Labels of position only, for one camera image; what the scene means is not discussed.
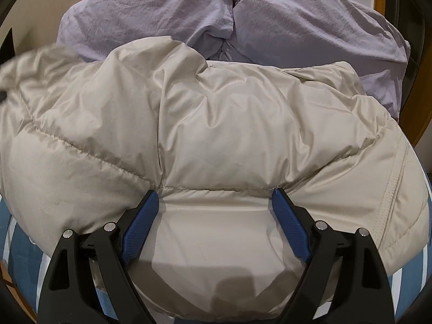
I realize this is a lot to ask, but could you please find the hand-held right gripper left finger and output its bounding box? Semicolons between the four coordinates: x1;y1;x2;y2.
37;190;160;324

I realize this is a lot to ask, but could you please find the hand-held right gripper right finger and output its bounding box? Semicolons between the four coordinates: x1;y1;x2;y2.
272;188;395;324

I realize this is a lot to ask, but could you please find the beige puffer jacket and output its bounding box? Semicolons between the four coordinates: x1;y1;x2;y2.
0;35;430;324

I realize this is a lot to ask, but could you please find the blue striped bed sheet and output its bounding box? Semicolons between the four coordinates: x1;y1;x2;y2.
0;172;432;324

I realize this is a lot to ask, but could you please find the lavender garment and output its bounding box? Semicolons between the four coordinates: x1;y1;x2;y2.
56;0;411;122

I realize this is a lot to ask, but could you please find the wooden bed frame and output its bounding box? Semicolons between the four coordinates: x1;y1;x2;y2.
317;0;432;152

